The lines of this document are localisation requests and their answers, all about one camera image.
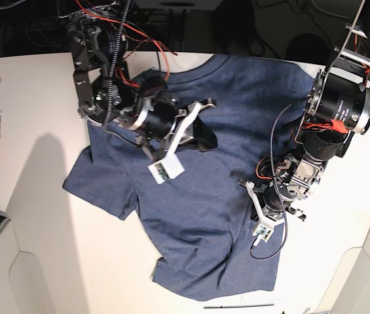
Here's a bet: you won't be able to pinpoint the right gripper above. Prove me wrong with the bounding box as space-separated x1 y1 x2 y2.
128 97 218 154

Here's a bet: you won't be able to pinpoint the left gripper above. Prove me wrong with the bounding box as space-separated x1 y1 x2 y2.
260 183 308 221

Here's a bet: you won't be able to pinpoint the blue grey t-shirt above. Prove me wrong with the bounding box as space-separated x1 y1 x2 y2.
63 55 312 301

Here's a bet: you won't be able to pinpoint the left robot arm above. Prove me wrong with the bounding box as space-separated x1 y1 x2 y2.
246 1 370 224

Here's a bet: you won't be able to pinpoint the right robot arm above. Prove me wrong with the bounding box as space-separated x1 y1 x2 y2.
66 1 217 158

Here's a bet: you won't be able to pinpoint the white framed tray bottom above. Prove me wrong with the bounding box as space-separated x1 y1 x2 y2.
203 303 275 309

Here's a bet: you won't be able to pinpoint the white panel lower right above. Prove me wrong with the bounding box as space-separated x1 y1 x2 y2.
315 229 370 313

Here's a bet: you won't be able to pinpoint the white panel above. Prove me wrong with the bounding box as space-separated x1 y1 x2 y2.
315 229 370 313
0 218 57 313

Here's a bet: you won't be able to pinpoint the white panel lower left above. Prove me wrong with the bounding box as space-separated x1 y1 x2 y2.
0 218 57 313

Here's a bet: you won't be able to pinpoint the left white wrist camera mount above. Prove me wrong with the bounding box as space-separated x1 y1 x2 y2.
238 180 284 247

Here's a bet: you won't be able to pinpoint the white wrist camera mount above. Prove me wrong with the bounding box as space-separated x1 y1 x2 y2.
238 180 284 247
147 98 216 184

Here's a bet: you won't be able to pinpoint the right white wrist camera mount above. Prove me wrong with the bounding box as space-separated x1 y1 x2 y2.
147 98 216 184

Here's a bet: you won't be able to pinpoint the grey cables on floor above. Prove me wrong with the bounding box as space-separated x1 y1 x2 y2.
253 0 362 56

